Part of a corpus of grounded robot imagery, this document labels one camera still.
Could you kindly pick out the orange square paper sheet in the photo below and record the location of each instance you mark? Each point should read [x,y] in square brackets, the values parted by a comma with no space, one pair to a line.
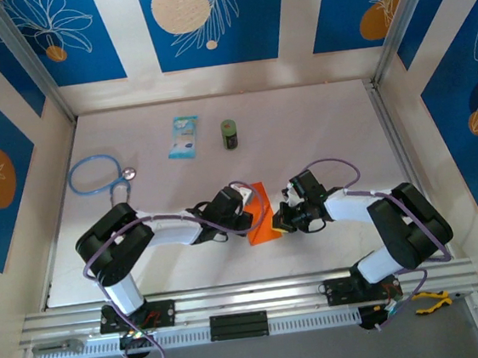
[265,223]

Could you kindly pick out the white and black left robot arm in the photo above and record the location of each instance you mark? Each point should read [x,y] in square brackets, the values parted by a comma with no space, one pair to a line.
[172,233]

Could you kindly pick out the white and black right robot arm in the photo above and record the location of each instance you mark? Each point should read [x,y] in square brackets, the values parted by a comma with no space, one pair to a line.
[349,206]

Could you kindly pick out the green cylindrical can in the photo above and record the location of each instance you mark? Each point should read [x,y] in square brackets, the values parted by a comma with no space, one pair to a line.
[229,135]

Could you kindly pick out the blue wet wipes packet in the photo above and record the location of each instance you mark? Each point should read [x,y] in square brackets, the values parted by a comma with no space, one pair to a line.
[183,138]

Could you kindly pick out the blue stethoscope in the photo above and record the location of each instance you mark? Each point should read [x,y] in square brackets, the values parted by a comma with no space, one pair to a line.
[129,172]

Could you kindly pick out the black controller board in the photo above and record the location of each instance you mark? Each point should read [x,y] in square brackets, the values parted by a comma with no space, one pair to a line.
[136,341]
[369,317]

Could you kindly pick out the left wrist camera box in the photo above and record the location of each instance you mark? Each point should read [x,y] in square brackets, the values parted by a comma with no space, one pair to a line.
[247,195]

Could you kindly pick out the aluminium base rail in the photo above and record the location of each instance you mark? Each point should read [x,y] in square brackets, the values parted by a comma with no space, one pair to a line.
[251,297]

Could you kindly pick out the black block on rail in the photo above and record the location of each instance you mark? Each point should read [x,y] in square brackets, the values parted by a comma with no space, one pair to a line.
[238,326]

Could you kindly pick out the aluminium table side rail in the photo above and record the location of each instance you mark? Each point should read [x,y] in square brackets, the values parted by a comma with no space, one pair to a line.
[390,129]

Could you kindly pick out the aluminium frame post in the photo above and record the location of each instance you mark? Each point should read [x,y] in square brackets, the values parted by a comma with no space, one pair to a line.
[401,16]
[27,56]

